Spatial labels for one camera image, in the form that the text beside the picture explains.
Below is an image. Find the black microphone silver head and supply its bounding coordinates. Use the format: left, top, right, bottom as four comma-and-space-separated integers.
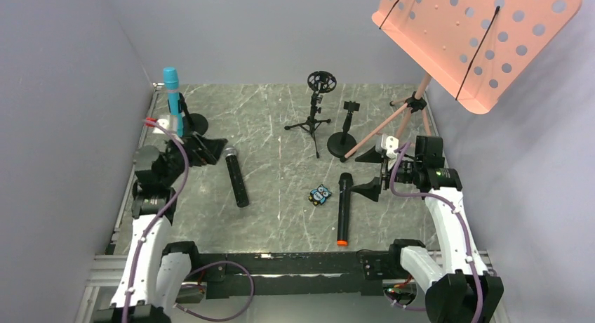
222, 144, 250, 208

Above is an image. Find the black microphone orange end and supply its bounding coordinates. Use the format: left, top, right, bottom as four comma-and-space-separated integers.
336, 172, 353, 246

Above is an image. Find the black round-base mic stand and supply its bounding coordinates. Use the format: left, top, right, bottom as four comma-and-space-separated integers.
179, 93, 208, 136

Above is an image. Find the black round-base phone stand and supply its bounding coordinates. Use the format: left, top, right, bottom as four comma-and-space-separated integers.
327, 101, 360, 161

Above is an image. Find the blue toy microphone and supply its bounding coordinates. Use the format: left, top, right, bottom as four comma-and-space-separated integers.
163, 67, 184, 137

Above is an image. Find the black tripod shock mount stand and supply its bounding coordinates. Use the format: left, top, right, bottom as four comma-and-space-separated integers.
284, 70, 337, 159

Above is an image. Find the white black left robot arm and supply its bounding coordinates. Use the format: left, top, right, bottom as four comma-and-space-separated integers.
93, 133, 228, 322

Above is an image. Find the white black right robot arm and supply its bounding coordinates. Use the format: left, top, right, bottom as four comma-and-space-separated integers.
352, 134, 504, 322

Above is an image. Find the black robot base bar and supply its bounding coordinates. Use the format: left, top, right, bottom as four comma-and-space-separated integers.
185, 249, 409, 299

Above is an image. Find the pink music stand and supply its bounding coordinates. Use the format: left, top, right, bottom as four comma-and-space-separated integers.
340, 0, 583, 166

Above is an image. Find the blue owl toy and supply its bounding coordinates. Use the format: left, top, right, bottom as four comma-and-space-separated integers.
308, 184, 332, 206

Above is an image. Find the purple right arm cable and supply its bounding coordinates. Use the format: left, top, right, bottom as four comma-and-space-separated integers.
389, 141, 487, 323

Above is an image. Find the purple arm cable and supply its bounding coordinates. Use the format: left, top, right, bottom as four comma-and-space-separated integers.
121, 123, 191, 323
389, 141, 487, 323

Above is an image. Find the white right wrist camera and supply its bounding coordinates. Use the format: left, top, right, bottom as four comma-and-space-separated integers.
375, 133, 400, 159

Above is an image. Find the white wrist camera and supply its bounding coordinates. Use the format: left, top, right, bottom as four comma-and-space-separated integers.
375, 133, 400, 159
144, 115, 178, 137

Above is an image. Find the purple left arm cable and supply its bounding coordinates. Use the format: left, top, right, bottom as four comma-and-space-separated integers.
121, 123, 191, 323

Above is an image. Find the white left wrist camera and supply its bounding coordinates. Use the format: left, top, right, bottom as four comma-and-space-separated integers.
144, 115, 178, 137

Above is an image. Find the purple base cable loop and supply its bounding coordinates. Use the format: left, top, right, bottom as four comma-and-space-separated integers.
174, 261, 255, 323

